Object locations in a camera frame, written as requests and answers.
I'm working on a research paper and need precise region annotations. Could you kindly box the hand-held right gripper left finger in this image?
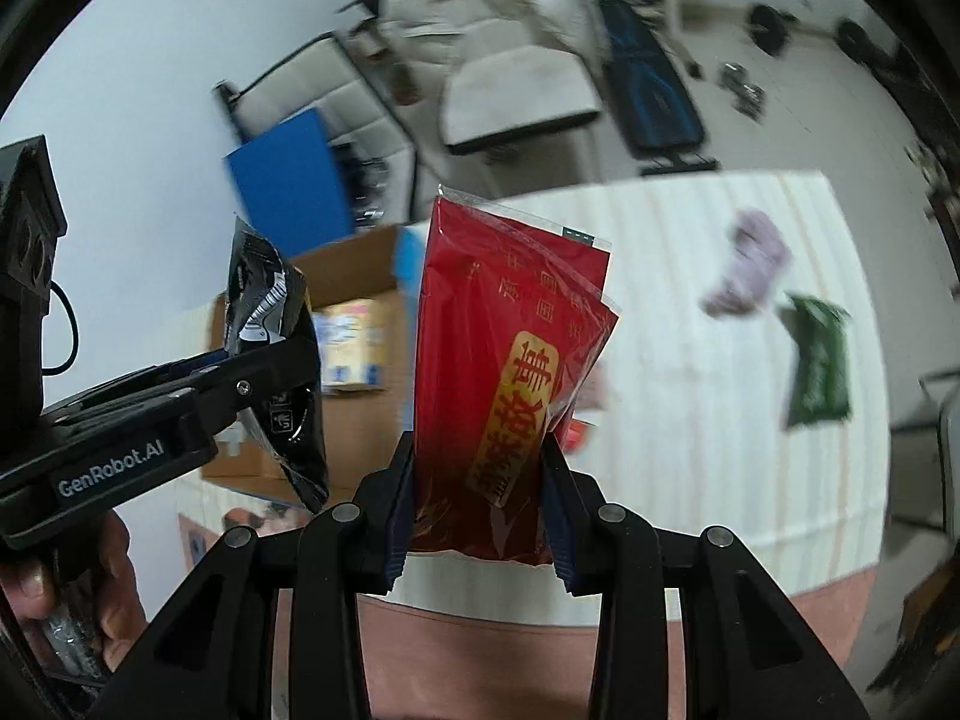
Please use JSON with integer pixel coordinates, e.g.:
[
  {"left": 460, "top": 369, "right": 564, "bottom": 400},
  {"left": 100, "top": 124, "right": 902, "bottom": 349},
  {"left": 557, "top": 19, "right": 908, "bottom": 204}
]
[{"left": 97, "top": 435, "right": 418, "bottom": 720}]

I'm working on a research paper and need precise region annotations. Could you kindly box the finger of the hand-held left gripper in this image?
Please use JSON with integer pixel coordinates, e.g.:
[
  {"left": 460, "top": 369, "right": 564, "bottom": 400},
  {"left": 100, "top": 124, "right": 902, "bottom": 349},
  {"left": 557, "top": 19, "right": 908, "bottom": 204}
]
[{"left": 41, "top": 328, "right": 323, "bottom": 436}]

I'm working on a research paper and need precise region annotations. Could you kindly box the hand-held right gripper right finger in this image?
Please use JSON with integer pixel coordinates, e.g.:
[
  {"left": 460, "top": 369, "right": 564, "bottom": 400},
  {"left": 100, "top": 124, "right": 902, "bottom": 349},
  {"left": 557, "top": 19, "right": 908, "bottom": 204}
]
[{"left": 540, "top": 439, "right": 871, "bottom": 720}]

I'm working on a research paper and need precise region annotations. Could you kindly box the black snack packet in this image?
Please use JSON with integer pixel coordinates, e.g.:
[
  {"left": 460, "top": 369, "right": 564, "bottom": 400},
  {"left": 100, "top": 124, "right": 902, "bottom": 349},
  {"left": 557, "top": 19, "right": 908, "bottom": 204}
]
[{"left": 223, "top": 216, "right": 332, "bottom": 512}]

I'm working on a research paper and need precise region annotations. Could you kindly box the red envelope packet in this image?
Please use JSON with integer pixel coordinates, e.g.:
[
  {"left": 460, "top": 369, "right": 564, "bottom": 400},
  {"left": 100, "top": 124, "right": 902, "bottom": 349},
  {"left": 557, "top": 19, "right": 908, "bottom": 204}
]
[{"left": 409, "top": 184, "right": 623, "bottom": 567}]

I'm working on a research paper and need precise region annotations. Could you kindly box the person's left hand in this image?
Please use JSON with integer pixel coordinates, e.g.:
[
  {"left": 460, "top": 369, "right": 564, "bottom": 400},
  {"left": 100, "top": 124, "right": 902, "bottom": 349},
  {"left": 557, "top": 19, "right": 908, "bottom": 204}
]
[{"left": 0, "top": 510, "right": 148, "bottom": 683}]

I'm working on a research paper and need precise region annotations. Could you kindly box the yellow white packet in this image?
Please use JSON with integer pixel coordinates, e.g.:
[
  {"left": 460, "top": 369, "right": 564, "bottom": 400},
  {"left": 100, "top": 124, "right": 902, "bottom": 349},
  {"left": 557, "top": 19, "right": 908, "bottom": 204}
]
[{"left": 313, "top": 298, "right": 392, "bottom": 395}]

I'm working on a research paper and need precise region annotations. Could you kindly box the cardboard box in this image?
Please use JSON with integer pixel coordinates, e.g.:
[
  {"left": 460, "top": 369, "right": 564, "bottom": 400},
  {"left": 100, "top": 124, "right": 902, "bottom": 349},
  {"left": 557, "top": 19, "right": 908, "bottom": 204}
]
[{"left": 201, "top": 223, "right": 425, "bottom": 505}]

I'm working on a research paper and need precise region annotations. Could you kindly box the pink blanket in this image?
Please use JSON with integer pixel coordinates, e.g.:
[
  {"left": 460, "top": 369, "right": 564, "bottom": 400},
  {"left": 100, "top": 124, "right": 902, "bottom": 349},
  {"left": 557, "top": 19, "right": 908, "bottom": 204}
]
[{"left": 176, "top": 510, "right": 878, "bottom": 720}]

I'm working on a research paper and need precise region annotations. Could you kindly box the white striped sheet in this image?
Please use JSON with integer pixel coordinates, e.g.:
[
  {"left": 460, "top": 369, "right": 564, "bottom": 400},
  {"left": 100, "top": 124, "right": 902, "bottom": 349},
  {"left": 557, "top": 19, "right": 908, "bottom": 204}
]
[{"left": 176, "top": 169, "right": 891, "bottom": 627}]

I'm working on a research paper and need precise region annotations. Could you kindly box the blue board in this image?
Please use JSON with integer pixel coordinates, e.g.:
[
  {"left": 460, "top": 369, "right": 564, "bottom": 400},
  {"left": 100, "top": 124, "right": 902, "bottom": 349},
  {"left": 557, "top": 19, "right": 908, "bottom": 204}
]
[{"left": 223, "top": 108, "right": 358, "bottom": 257}]

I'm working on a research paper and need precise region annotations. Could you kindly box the beige armchair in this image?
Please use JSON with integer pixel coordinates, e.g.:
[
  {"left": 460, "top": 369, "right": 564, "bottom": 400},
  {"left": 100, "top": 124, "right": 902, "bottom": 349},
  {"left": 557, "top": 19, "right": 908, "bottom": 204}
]
[{"left": 214, "top": 30, "right": 419, "bottom": 230}]

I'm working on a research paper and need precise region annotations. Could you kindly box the green packet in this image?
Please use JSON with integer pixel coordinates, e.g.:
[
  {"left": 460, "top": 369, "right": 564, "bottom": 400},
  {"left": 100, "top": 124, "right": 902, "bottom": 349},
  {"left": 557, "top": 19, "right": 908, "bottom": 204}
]
[{"left": 778, "top": 294, "right": 854, "bottom": 430}]

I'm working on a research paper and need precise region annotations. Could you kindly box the purple cloth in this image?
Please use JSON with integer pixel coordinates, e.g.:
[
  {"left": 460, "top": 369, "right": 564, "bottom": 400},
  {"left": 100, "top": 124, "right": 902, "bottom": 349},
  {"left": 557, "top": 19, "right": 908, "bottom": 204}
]
[{"left": 700, "top": 208, "right": 794, "bottom": 317}]

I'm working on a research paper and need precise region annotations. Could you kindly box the beige cushioned seat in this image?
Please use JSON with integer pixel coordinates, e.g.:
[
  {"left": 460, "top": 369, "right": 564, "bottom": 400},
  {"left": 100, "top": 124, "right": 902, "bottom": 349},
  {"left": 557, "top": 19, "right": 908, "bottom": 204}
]
[{"left": 439, "top": 43, "right": 602, "bottom": 158}]

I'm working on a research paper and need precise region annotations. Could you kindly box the white puffer jacket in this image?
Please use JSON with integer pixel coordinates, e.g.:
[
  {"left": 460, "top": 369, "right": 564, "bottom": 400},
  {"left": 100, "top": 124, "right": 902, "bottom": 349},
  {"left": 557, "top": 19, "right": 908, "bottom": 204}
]
[{"left": 377, "top": 0, "right": 575, "bottom": 80}]

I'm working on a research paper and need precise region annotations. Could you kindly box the black blue fitness bench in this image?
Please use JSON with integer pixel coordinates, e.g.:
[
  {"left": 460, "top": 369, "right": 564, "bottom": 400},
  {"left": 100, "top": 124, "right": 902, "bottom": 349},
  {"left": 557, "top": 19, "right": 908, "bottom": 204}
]
[{"left": 592, "top": 0, "right": 721, "bottom": 175}]

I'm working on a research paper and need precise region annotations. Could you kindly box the black cable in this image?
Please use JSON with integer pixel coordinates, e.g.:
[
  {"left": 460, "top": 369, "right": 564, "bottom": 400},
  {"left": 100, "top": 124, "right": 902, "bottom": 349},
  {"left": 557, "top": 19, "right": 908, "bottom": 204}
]
[{"left": 41, "top": 279, "right": 80, "bottom": 377}]

